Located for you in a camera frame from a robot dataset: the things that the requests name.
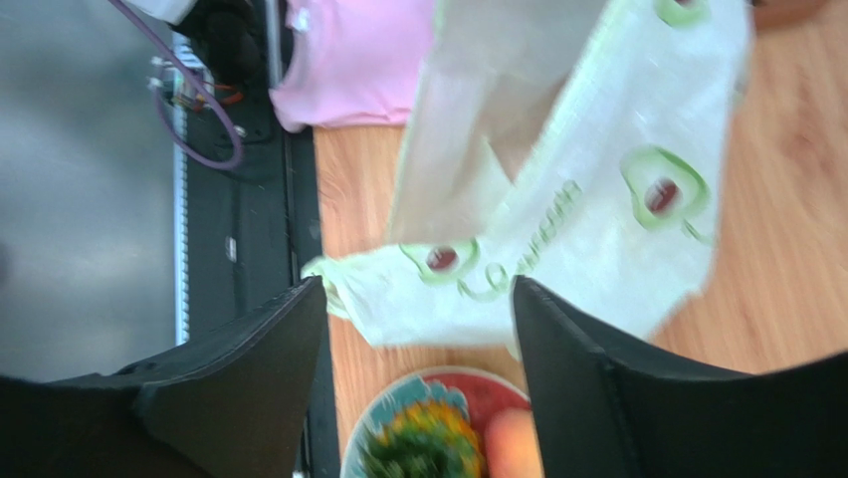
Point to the fake peach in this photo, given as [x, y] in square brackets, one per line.
[511, 445]

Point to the fake pineapple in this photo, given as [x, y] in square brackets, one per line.
[426, 439]

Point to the red teal floral plate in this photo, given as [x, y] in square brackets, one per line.
[480, 395]

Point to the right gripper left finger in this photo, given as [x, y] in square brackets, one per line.
[231, 403]

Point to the avocado print plastic bag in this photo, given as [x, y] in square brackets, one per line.
[578, 143]

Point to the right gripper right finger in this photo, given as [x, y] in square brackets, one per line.
[606, 404]

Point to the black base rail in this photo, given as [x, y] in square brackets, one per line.
[249, 232]

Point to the pink folded cloth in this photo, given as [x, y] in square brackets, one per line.
[354, 63]

